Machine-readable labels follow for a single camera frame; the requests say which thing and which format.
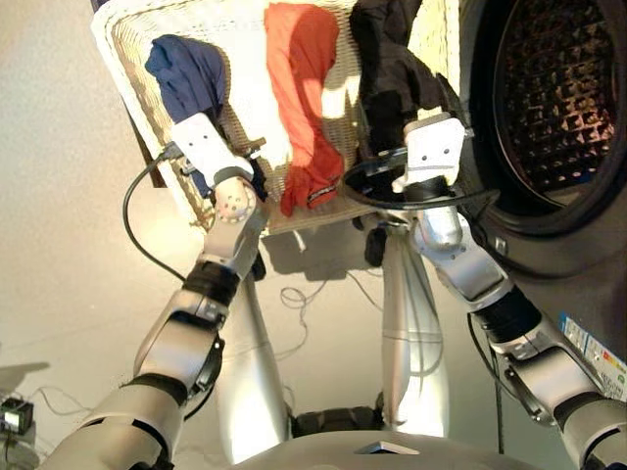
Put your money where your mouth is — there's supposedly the black garment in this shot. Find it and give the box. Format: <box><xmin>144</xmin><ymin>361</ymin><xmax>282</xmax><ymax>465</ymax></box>
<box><xmin>350</xmin><ymin>0</ymin><xmax>471</xmax><ymax>158</ymax></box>

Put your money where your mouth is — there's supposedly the orange-red garment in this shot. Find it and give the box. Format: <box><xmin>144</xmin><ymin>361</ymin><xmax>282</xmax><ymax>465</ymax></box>
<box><xmin>264</xmin><ymin>2</ymin><xmax>347</xmax><ymax>219</ymax></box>

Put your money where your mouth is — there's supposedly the navy blue garment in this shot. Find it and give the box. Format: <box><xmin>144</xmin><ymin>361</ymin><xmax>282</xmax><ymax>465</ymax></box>
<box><xmin>145</xmin><ymin>33</ymin><xmax>229</xmax><ymax>197</ymax></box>

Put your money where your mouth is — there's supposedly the pale woven basket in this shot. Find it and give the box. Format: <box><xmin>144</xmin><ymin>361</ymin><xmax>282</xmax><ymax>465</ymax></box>
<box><xmin>90</xmin><ymin>0</ymin><xmax>464</xmax><ymax>236</ymax></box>

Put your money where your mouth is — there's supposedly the grey washing machine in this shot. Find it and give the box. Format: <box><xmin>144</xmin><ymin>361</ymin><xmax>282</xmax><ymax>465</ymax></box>
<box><xmin>458</xmin><ymin>0</ymin><xmax>627</xmax><ymax>407</ymax></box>

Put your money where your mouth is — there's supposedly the colourful energy label sticker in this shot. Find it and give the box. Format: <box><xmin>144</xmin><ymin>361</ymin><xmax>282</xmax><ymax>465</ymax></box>
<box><xmin>557</xmin><ymin>311</ymin><xmax>627</xmax><ymax>403</ymax></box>

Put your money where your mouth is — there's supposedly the silver robot torso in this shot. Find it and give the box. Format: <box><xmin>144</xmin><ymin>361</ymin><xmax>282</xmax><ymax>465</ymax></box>
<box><xmin>229</xmin><ymin>405</ymin><xmax>540</xmax><ymax>470</ymax></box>

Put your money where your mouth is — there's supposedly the small black device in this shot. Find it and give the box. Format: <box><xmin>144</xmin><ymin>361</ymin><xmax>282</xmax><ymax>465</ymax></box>
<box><xmin>0</xmin><ymin>396</ymin><xmax>35</xmax><ymax>436</ymax></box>

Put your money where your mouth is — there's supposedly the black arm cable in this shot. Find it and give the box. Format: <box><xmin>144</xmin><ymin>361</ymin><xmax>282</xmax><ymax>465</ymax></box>
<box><xmin>341</xmin><ymin>159</ymin><xmax>508</xmax><ymax>456</ymax></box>
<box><xmin>121</xmin><ymin>141</ymin><xmax>190</xmax><ymax>284</ymax></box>

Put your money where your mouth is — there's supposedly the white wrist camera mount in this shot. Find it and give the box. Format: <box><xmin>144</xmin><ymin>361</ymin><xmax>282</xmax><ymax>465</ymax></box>
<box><xmin>391</xmin><ymin>112</ymin><xmax>466</xmax><ymax>195</ymax></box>
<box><xmin>170</xmin><ymin>112</ymin><xmax>256</xmax><ymax>190</ymax></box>

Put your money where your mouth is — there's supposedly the thin pale floor cable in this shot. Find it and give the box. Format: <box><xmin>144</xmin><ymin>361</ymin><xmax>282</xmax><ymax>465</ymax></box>
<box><xmin>28</xmin><ymin>385</ymin><xmax>95</xmax><ymax>418</ymax></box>
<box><xmin>275</xmin><ymin>277</ymin><xmax>386</xmax><ymax>363</ymax></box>

